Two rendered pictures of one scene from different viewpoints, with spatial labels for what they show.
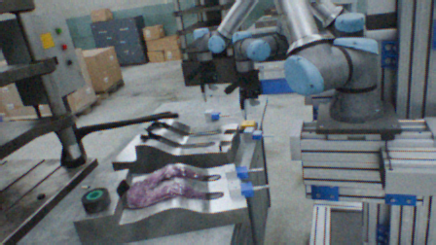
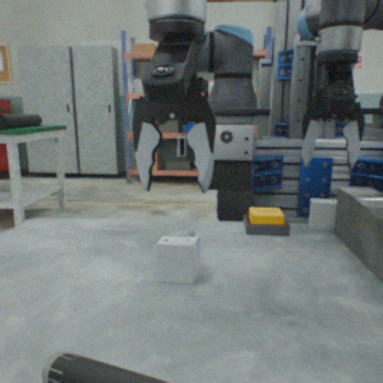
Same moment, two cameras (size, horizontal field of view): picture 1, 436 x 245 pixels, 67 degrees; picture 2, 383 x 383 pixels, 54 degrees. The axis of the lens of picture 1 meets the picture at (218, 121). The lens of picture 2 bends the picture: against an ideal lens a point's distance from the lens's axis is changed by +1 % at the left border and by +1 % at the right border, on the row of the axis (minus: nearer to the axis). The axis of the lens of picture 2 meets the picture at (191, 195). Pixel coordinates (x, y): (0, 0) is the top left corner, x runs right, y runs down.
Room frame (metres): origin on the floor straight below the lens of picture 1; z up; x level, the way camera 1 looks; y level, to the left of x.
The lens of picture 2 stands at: (1.76, 0.52, 1.02)
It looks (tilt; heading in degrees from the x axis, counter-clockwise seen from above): 12 degrees down; 258
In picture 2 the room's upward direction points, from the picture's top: straight up
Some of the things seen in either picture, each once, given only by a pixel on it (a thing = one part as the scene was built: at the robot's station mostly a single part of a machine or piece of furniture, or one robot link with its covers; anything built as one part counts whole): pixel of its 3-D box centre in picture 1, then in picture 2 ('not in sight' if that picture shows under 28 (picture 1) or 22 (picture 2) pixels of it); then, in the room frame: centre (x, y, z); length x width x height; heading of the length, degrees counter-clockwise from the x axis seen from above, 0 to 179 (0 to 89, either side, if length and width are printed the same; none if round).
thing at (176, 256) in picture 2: (217, 115); (184, 247); (1.66, 0.00, 0.83); 0.13 x 0.05 x 0.05; 67
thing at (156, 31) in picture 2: (208, 71); (178, 78); (1.67, 0.01, 1.07); 0.09 x 0.08 x 0.12; 67
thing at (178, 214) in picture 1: (165, 195); not in sight; (0.93, 0.21, 0.86); 0.50 x 0.26 x 0.11; 91
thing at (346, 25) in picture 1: (349, 30); (231, 50); (1.39, -0.61, 1.20); 0.13 x 0.12 x 0.14; 167
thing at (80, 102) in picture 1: (45, 87); not in sight; (4.99, 2.50, 0.47); 1.22 x 0.80 x 0.94; 75
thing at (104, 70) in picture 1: (80, 75); not in sight; (5.99, 2.32, 0.37); 1.20 x 0.82 x 0.74; 79
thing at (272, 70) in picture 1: (272, 70); not in sight; (4.45, -0.85, 0.28); 0.61 x 0.41 x 0.15; 71
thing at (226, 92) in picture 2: not in sight; (232, 91); (1.39, -0.60, 1.09); 0.15 x 0.15 x 0.10
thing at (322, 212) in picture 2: (260, 135); (321, 208); (1.33, -0.17, 0.83); 0.13 x 0.05 x 0.05; 64
